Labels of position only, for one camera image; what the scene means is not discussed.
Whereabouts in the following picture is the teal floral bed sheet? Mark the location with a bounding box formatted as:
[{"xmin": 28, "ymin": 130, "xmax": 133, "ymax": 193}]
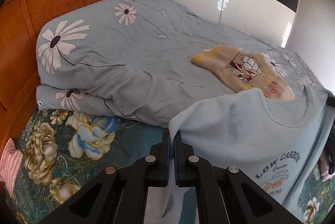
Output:
[{"xmin": 6, "ymin": 109, "xmax": 164, "ymax": 223}]

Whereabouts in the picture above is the pink knitted cloth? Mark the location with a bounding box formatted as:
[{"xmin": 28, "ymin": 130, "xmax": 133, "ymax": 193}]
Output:
[{"xmin": 0, "ymin": 138, "xmax": 23, "ymax": 197}]

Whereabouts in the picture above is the beige cartoon knit sweater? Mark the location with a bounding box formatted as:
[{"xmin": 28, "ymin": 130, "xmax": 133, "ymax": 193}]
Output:
[{"xmin": 191, "ymin": 45, "xmax": 294, "ymax": 101}]

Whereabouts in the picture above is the grey-blue daisy duvet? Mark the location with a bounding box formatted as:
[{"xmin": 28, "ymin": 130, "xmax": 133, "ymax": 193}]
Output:
[{"xmin": 36, "ymin": 0, "xmax": 319, "ymax": 124}]

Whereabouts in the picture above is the orange wooden headboard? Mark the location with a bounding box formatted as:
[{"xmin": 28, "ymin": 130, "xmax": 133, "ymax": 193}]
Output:
[{"xmin": 1, "ymin": 0, "xmax": 101, "ymax": 147}]

